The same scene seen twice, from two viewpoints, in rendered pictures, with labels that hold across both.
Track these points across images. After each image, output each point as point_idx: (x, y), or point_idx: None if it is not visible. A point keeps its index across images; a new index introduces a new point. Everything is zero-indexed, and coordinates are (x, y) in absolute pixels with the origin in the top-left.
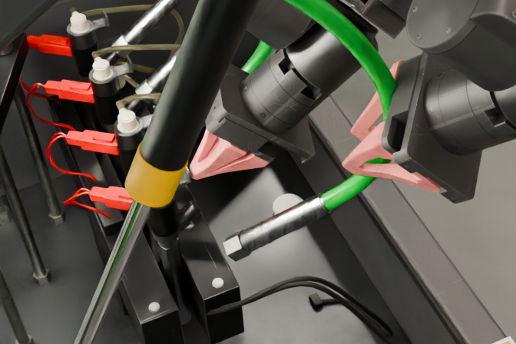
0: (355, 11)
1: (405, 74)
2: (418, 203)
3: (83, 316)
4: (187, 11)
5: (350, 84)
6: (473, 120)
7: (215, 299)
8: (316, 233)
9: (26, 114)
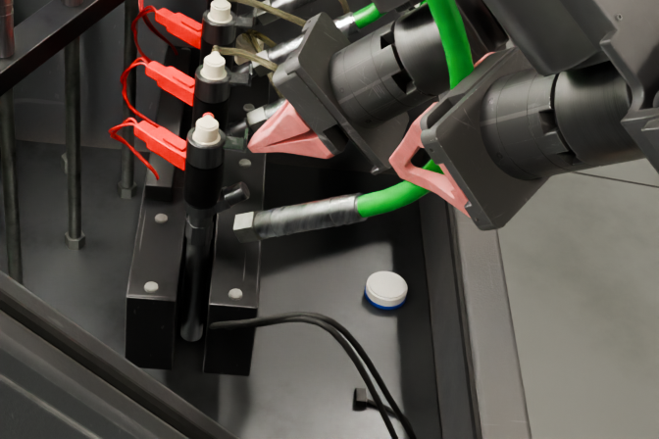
0: (641, 189)
1: (487, 62)
2: (611, 437)
3: (94, 298)
4: None
5: (593, 268)
6: (525, 121)
7: (224, 310)
8: (403, 329)
9: (131, 44)
